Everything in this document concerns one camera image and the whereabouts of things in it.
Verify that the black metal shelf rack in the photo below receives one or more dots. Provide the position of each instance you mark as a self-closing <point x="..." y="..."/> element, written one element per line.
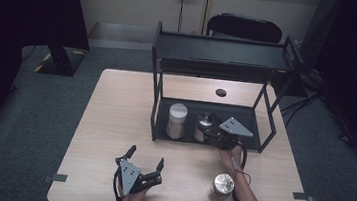
<point x="218" y="51"/>

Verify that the person's right hand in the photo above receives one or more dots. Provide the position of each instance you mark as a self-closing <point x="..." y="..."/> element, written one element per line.
<point x="232" y="161"/>

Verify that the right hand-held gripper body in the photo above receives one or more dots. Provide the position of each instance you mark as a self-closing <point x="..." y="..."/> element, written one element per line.
<point x="232" y="128"/>

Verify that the white lid glass jar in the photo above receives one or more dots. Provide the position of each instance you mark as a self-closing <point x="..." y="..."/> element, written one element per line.
<point x="177" y="114"/>

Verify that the black stand base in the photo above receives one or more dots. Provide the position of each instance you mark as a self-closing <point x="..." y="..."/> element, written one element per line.
<point x="61" y="63"/>

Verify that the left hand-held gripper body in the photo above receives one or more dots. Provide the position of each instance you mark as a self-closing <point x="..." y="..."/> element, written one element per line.
<point x="129" y="175"/>

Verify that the shiny metal tin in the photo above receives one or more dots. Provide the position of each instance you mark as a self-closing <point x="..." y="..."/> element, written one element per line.
<point x="223" y="184"/>

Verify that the black folding chair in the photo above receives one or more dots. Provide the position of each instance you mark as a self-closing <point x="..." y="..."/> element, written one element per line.
<point x="244" y="28"/>

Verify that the grey tape strip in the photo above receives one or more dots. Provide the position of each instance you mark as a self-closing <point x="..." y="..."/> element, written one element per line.
<point x="302" y="196"/>
<point x="56" y="178"/>

